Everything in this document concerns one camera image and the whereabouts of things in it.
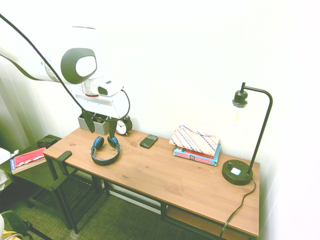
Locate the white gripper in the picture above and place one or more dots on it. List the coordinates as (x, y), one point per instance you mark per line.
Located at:
(100, 105)

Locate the black and blue headphones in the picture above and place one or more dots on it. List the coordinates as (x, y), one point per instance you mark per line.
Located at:
(105, 162)

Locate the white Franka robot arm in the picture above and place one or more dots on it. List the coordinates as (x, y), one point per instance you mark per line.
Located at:
(80, 66)

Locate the grey desk organizer box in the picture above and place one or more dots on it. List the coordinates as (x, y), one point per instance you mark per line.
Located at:
(102, 127)

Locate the black alarm clock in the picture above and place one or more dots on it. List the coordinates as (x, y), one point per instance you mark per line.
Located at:
(121, 127)

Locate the black smartphone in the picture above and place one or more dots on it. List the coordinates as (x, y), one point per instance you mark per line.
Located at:
(148, 141)

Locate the small black box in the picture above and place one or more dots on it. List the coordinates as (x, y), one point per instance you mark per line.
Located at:
(47, 142)

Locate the red hardcover book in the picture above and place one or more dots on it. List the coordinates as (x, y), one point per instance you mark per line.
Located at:
(28, 160)

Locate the dark side table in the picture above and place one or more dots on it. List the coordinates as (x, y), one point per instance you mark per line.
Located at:
(35, 176)

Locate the striped fabric pouch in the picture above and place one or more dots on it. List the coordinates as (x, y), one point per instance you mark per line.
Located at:
(195, 140)

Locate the blue and red book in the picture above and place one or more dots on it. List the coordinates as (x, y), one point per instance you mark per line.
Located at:
(197, 158)

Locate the clear plastic bag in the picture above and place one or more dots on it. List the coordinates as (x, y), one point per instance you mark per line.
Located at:
(4, 160)

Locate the clear lamp bulb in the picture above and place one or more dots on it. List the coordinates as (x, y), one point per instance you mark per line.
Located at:
(237, 112)

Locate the black desk lamp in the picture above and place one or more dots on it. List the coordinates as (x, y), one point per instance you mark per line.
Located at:
(236, 175)

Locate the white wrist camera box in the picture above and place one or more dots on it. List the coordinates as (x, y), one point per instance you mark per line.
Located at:
(110, 87)

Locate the wooden desk with black frame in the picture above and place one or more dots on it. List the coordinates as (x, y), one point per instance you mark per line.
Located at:
(162, 180)

